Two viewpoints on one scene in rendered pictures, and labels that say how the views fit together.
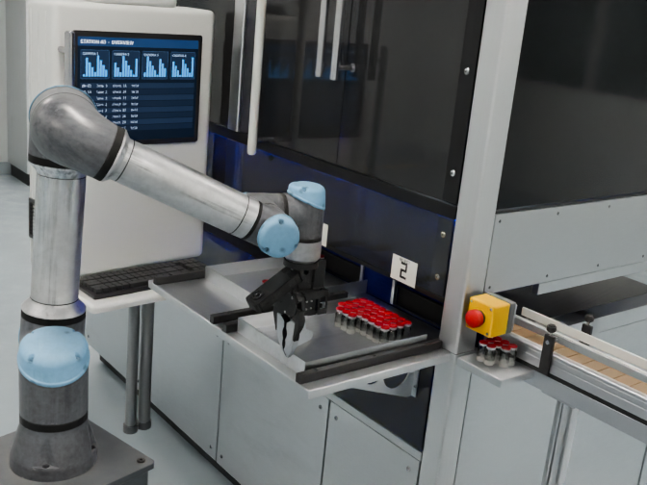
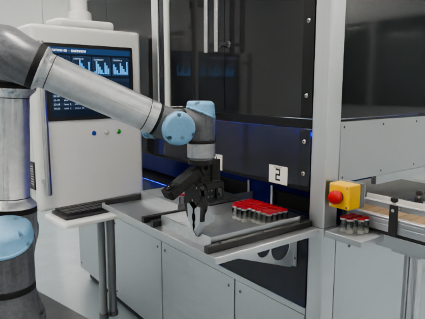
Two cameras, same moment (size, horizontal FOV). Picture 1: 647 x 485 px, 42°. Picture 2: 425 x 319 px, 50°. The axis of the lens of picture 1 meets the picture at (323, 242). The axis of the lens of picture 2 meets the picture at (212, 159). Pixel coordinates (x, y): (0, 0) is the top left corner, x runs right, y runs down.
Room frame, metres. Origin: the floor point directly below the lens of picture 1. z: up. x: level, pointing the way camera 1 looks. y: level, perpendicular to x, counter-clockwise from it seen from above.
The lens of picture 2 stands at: (0.42, -0.03, 1.30)
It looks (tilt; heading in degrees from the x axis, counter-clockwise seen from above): 9 degrees down; 2
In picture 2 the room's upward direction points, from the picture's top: straight up
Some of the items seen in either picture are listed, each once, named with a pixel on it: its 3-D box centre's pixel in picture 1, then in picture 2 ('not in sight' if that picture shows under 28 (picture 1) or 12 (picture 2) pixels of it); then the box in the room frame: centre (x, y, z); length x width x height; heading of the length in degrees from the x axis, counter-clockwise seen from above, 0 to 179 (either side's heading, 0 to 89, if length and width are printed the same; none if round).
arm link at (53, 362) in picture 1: (53, 371); (5, 251); (1.34, 0.45, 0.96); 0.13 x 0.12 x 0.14; 20
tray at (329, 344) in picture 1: (331, 333); (230, 221); (1.78, -0.04, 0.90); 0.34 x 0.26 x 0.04; 128
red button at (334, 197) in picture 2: (476, 318); (336, 197); (1.70, -0.34, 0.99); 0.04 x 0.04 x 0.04; 39
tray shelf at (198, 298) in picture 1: (301, 315); (208, 215); (1.93, 0.04, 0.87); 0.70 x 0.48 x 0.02; 39
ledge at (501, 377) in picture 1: (499, 366); (357, 234); (1.74, -0.42, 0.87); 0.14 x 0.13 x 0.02; 129
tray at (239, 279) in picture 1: (286, 279); (197, 195); (2.11, 0.09, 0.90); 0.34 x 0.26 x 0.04; 129
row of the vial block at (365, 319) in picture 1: (362, 323); (252, 214); (1.83, -0.11, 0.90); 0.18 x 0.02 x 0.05; 38
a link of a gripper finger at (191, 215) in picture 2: (291, 332); (198, 217); (1.63, 0.05, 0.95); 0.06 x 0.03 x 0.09; 129
